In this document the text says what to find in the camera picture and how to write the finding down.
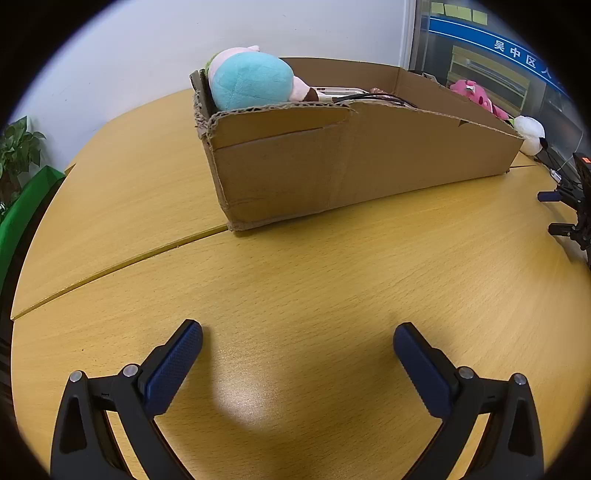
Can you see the glass partition with blue banner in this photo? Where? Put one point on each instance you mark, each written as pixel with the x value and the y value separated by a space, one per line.
pixel 485 46

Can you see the yellow sticky note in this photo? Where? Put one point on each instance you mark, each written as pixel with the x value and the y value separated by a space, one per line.
pixel 443 9
pixel 480 16

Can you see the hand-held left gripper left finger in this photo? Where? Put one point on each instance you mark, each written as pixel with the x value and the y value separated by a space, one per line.
pixel 178 355

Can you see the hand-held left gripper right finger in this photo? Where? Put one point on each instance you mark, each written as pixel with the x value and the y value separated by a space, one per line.
pixel 422 364

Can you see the white plush toy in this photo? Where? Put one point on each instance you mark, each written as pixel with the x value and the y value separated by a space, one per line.
pixel 528 129

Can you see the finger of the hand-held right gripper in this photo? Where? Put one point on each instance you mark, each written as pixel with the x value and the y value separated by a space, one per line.
pixel 549 196
pixel 561 229

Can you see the teal and pink pig plush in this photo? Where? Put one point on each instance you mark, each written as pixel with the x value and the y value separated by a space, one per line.
pixel 249 81

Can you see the green potted plant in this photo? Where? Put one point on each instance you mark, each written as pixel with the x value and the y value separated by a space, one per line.
pixel 18 147

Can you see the pink strawberry plush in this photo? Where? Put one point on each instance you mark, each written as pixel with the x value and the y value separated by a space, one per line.
pixel 475 94

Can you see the black glasses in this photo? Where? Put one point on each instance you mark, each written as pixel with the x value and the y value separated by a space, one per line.
pixel 369 96

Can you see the brown cardboard box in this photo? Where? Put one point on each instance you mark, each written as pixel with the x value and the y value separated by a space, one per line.
pixel 323 166

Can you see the green plant stand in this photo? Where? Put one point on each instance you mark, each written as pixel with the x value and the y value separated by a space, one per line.
pixel 23 207

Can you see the clear phone case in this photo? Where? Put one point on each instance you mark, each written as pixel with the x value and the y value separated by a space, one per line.
pixel 341 89

